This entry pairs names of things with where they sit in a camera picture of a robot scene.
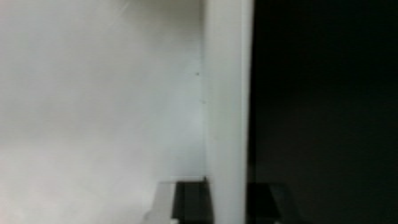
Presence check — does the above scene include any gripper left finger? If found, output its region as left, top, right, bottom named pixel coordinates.
left=149, top=178, right=211, bottom=224

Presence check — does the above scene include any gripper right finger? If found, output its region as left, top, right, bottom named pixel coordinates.
left=246, top=183, right=296, bottom=224

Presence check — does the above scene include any white square tabletop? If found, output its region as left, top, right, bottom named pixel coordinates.
left=0, top=0, right=253, bottom=224

